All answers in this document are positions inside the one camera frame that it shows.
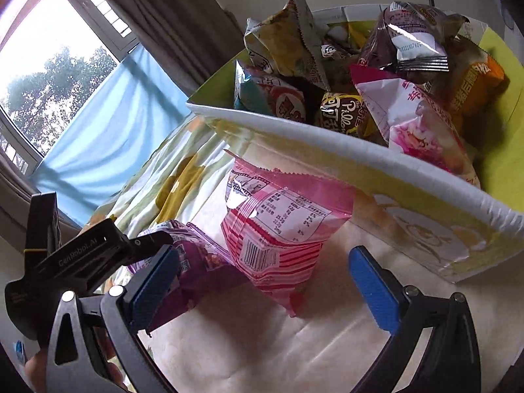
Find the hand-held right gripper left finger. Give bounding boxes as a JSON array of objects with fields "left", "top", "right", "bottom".
[{"left": 48, "top": 245, "right": 182, "bottom": 393}]

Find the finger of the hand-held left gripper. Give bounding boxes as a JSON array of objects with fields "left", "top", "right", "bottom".
[{"left": 123, "top": 230, "right": 175, "bottom": 269}]

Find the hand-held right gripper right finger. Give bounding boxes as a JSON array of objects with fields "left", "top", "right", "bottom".
[{"left": 349, "top": 245, "right": 482, "bottom": 393}]

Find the purple snack packet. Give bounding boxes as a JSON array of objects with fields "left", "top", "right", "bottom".
[{"left": 127, "top": 220, "right": 250, "bottom": 334}]

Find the yellow-green cardboard box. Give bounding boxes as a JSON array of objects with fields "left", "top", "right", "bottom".
[{"left": 186, "top": 3, "right": 524, "bottom": 285}]

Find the pink striped snack packet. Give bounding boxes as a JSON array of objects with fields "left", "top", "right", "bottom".
[{"left": 220, "top": 156, "right": 356, "bottom": 318}]

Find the pink strawberry candy packet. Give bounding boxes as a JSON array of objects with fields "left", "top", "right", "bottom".
[{"left": 349, "top": 63, "right": 481, "bottom": 189}]

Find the golden chocolate snack packet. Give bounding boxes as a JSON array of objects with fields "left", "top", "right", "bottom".
[{"left": 315, "top": 90, "right": 389, "bottom": 146}]

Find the red white shrimp chip packet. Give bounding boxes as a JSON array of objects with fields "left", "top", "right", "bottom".
[{"left": 233, "top": 61, "right": 309, "bottom": 124}]

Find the orange chiffon cake packet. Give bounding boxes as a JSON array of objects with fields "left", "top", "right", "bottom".
[{"left": 423, "top": 59, "right": 507, "bottom": 132}]

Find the yellow grey potato chip packet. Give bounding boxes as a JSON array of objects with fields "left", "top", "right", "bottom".
[{"left": 243, "top": 0, "right": 333, "bottom": 91}]

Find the brown silver snack packet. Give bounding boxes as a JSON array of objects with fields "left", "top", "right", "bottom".
[{"left": 359, "top": 1, "right": 471, "bottom": 85}]

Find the person's left hand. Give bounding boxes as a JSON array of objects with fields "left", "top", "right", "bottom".
[{"left": 25, "top": 346, "right": 52, "bottom": 393}]

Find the floral striped blanket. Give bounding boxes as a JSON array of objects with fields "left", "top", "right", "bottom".
[{"left": 86, "top": 115, "right": 254, "bottom": 254}]

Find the white floral table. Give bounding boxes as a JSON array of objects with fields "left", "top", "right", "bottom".
[{"left": 135, "top": 213, "right": 524, "bottom": 393}]

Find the blue curtain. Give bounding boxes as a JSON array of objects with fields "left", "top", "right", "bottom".
[{"left": 28, "top": 45, "right": 191, "bottom": 228}]

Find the window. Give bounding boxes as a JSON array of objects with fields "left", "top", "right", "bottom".
[{"left": 0, "top": 0, "right": 138, "bottom": 168}]

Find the brown curtain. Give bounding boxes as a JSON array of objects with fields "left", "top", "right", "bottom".
[{"left": 106, "top": 0, "right": 246, "bottom": 95}]

